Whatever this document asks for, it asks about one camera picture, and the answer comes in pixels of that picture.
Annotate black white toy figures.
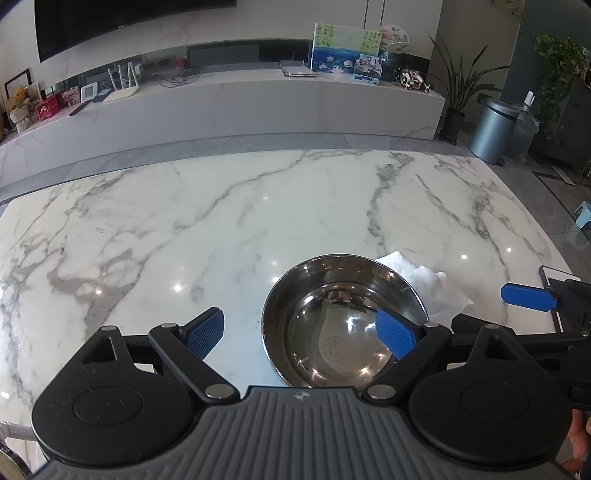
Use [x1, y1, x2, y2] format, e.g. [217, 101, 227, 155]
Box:
[397, 68, 432, 92]

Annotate white router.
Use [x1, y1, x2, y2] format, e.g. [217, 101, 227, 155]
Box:
[99, 65, 140, 103]

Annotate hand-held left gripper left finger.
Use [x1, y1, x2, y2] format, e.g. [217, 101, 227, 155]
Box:
[60, 307, 239, 403]

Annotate light wooden photo frame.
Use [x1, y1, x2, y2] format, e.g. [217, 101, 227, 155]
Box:
[23, 83, 43, 114]

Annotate round paper fan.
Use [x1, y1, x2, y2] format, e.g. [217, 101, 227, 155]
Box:
[379, 24, 411, 52]

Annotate teddy bear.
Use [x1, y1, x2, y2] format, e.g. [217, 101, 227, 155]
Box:
[8, 88, 33, 125]

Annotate dark soundbar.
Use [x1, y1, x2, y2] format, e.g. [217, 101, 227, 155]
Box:
[188, 42, 260, 70]

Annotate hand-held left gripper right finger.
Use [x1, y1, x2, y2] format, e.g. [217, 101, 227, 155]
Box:
[362, 309, 546, 404]

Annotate black cables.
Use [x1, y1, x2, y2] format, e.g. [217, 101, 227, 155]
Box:
[157, 65, 206, 88]

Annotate small framed photo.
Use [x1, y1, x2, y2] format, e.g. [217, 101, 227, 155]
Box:
[353, 53, 384, 84]

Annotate dark glass jar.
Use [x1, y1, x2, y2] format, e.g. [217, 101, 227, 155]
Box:
[379, 50, 402, 81]

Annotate potted long-leaf plant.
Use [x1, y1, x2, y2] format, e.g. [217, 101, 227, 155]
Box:
[427, 34, 509, 146]

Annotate clear plastic water bottle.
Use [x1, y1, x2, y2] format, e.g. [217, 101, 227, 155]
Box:
[510, 90, 540, 162]

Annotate leafy green plant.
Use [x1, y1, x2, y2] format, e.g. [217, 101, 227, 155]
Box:
[533, 30, 591, 176]

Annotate smartphone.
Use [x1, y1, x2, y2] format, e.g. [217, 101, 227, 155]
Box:
[538, 265, 583, 333]

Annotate person's right hand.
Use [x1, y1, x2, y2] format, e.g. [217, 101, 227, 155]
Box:
[566, 408, 591, 459]

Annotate black picture frame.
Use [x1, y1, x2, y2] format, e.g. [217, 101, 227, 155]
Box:
[4, 68, 32, 100]

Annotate white cloth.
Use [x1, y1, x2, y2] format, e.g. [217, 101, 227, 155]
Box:
[376, 250, 475, 328]

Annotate stainless steel bowl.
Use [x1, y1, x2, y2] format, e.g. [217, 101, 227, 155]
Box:
[261, 254, 430, 388]

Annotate small blue stool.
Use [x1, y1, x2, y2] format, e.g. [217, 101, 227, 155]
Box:
[573, 200, 591, 232]

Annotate lotus pond painting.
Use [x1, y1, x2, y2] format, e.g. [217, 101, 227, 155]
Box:
[311, 23, 382, 75]

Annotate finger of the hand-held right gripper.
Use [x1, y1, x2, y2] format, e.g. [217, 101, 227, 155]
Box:
[451, 313, 578, 345]
[500, 278, 585, 312]

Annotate black television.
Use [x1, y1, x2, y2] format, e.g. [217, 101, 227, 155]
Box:
[34, 0, 238, 64]

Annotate red box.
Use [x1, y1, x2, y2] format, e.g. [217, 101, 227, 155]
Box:
[36, 95, 62, 121]

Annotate grey trash can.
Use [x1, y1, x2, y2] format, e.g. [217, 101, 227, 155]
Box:
[469, 98, 518, 165]

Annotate grey set-top box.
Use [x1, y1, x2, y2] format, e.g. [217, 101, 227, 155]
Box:
[279, 59, 317, 78]

